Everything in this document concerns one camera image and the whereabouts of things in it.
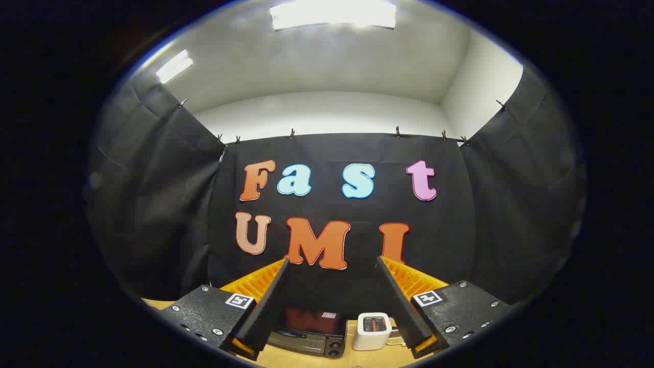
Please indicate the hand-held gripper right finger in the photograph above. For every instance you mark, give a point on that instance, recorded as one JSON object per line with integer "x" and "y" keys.
{"x": 403, "y": 312}

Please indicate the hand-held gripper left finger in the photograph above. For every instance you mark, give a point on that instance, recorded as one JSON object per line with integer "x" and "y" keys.
{"x": 271, "y": 306}

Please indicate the black toaster oven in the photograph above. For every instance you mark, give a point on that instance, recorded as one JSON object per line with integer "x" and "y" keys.
{"x": 306, "y": 341}

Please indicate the white toaster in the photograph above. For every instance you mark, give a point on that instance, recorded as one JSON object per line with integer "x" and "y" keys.
{"x": 371, "y": 338}

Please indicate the black backdrop cloth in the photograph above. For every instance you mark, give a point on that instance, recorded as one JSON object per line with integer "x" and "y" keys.
{"x": 460, "y": 230}

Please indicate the small ceiling light panel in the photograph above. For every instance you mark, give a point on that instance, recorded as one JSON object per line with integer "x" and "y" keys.
{"x": 173, "y": 66}

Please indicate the large ceiling light panel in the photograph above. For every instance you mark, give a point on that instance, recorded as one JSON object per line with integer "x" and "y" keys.
{"x": 332, "y": 13}

